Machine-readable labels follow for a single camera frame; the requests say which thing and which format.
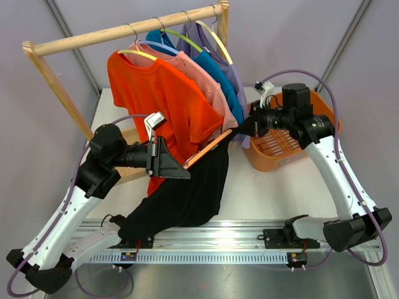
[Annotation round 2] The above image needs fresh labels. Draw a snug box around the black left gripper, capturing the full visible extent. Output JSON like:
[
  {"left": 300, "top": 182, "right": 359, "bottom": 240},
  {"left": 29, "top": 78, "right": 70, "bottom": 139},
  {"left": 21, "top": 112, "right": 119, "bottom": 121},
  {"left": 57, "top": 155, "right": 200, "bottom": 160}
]
[{"left": 109, "top": 135, "right": 190, "bottom": 179}]

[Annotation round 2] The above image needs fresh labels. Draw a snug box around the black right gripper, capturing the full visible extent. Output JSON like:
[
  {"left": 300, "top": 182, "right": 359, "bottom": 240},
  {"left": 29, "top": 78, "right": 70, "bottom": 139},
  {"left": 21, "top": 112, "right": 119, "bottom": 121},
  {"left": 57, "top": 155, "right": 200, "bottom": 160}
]
[{"left": 238, "top": 99, "right": 294, "bottom": 138}]

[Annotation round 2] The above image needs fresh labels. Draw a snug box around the orange clothes hanger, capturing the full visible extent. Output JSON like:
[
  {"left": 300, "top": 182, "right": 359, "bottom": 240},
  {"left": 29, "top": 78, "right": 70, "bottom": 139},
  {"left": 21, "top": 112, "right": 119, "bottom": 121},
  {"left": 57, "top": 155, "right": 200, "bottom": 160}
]
[{"left": 183, "top": 129, "right": 233, "bottom": 169}]

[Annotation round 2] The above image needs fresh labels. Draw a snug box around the black t shirt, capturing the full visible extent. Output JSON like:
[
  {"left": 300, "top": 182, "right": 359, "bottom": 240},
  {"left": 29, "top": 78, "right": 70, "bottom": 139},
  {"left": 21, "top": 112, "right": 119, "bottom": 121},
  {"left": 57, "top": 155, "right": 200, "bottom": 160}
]
[{"left": 118, "top": 132, "right": 236, "bottom": 245}]

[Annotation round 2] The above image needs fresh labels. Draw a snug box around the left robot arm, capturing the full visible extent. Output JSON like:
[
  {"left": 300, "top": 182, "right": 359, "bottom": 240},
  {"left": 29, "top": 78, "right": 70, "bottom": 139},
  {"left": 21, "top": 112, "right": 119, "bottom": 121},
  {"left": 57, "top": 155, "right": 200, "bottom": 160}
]
[{"left": 6, "top": 123, "right": 191, "bottom": 294}]

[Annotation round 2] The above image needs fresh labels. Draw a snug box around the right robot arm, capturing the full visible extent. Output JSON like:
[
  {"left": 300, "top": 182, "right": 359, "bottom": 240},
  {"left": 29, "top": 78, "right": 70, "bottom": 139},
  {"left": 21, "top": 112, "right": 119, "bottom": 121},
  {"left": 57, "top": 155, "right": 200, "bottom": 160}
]
[{"left": 239, "top": 82, "right": 392, "bottom": 252}]

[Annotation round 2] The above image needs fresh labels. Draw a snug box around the pink t shirt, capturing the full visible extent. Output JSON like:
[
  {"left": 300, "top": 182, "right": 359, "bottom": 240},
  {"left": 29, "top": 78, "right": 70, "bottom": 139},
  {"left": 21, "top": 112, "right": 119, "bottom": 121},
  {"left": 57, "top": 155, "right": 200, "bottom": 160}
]
[{"left": 129, "top": 44, "right": 243, "bottom": 131}]

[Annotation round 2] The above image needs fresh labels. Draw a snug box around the blue t shirt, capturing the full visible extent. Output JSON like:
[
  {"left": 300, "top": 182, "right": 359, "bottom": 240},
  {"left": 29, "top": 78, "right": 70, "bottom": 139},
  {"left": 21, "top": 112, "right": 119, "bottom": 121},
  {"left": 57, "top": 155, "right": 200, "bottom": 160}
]
[{"left": 146, "top": 24, "right": 246, "bottom": 130}]

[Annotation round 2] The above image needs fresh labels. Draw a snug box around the orange t shirt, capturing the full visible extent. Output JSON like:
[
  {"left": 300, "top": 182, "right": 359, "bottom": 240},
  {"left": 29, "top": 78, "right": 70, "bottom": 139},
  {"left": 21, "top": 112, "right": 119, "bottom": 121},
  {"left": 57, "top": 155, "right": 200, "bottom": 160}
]
[{"left": 106, "top": 49, "right": 225, "bottom": 197}]

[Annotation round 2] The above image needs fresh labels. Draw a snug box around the cream clothes hanger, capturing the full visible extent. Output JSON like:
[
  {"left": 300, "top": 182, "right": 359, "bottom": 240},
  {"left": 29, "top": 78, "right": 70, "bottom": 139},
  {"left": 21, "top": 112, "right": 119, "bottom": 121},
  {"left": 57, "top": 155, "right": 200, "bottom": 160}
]
[{"left": 196, "top": 1, "right": 233, "bottom": 65}]

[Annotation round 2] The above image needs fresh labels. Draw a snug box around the green clothes hanger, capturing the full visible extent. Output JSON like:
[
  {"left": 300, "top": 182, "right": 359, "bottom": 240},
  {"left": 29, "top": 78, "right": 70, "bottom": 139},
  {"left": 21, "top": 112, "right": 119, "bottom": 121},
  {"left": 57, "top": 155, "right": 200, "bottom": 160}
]
[{"left": 160, "top": 19, "right": 203, "bottom": 55}]

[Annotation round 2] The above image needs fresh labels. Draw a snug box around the lavender t shirt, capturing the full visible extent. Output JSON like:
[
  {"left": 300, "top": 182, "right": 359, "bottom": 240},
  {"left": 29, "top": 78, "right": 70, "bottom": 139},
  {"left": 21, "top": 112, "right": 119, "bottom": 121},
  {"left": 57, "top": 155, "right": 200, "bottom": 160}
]
[{"left": 176, "top": 23, "right": 250, "bottom": 149}]

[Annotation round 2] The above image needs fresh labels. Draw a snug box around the light blue clothes hanger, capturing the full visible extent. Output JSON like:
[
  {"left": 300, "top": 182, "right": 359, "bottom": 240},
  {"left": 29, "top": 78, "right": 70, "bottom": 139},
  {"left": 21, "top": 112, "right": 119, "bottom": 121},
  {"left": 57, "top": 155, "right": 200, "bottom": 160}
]
[{"left": 135, "top": 17, "right": 179, "bottom": 56}]

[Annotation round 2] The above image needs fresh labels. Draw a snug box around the yellow clothes hanger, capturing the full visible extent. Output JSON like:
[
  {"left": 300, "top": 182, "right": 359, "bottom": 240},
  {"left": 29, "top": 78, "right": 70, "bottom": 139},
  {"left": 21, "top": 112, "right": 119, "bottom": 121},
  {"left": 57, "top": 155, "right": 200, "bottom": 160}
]
[{"left": 118, "top": 23, "right": 157, "bottom": 61}]

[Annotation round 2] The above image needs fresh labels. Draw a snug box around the orange plastic basket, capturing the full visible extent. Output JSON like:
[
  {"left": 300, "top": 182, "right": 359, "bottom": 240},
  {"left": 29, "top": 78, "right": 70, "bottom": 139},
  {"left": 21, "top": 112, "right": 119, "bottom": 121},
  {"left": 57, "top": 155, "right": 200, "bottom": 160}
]
[{"left": 243, "top": 90, "right": 334, "bottom": 172}]

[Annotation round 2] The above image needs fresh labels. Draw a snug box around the wooden tray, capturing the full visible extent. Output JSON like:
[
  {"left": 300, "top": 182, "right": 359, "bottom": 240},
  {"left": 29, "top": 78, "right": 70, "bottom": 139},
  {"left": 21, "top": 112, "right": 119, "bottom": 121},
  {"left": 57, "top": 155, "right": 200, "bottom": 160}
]
[{"left": 116, "top": 128, "right": 148, "bottom": 185}]

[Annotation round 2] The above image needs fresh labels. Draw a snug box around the wooden clothes rack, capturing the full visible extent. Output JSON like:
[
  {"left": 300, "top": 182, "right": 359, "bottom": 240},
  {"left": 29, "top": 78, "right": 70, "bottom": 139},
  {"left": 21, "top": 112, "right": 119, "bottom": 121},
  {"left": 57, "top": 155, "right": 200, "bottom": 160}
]
[{"left": 21, "top": 0, "right": 230, "bottom": 184}]

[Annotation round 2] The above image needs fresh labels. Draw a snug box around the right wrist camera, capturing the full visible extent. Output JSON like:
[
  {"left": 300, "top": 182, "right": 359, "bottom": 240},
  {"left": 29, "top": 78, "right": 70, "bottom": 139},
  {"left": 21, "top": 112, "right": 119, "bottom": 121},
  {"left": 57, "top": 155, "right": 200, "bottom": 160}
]
[{"left": 254, "top": 81, "right": 274, "bottom": 108}]

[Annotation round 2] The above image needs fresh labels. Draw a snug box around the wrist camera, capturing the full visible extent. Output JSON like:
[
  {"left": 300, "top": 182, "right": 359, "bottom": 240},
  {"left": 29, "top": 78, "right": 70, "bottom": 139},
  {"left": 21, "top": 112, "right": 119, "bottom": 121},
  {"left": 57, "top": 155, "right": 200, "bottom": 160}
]
[
  {"left": 254, "top": 81, "right": 274, "bottom": 108},
  {"left": 144, "top": 112, "right": 167, "bottom": 140}
]

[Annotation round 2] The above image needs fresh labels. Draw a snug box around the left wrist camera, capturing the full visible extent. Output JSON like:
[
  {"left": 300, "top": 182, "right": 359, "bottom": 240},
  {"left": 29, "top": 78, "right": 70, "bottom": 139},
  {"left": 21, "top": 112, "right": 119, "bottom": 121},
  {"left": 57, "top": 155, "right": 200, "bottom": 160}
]
[{"left": 144, "top": 112, "right": 167, "bottom": 140}]

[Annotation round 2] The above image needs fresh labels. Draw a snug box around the aluminium mounting rail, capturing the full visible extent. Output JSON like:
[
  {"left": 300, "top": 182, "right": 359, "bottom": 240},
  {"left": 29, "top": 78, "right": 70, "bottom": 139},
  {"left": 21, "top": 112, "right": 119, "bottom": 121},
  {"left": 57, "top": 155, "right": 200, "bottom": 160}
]
[{"left": 74, "top": 219, "right": 380, "bottom": 265}]

